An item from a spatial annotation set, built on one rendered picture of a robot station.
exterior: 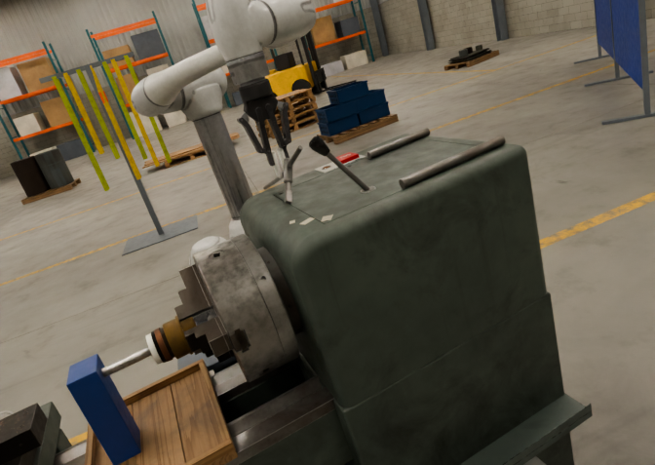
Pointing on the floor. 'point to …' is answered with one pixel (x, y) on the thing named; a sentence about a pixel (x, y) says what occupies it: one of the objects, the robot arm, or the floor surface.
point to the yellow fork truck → (306, 75)
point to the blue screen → (622, 31)
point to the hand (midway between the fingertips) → (280, 163)
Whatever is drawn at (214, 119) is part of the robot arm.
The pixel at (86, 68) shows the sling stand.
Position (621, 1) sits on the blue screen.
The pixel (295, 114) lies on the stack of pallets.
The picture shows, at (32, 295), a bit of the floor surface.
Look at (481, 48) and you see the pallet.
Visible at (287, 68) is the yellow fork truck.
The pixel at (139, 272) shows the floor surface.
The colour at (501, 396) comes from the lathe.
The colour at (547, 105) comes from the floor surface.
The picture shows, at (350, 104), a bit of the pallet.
